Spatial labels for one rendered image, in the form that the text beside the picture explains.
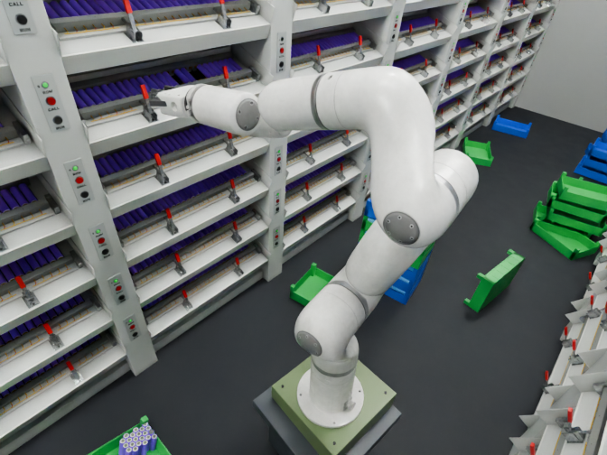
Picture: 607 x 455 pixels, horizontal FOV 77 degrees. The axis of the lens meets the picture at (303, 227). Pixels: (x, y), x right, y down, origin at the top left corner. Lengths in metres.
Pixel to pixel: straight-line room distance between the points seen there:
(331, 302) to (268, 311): 0.98
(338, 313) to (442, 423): 0.92
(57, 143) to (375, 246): 0.75
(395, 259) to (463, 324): 1.31
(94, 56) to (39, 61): 0.11
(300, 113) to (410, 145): 0.20
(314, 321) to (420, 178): 0.40
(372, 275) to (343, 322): 0.16
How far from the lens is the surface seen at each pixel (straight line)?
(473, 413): 1.73
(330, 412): 1.15
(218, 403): 1.58
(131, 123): 1.13
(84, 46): 1.04
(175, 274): 1.48
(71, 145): 1.06
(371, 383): 1.23
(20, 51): 0.98
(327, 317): 0.81
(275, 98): 0.68
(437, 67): 2.57
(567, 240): 2.79
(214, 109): 0.80
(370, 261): 0.69
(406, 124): 0.56
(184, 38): 1.13
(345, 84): 0.60
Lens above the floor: 1.41
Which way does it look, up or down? 39 degrees down
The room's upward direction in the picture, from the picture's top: 5 degrees clockwise
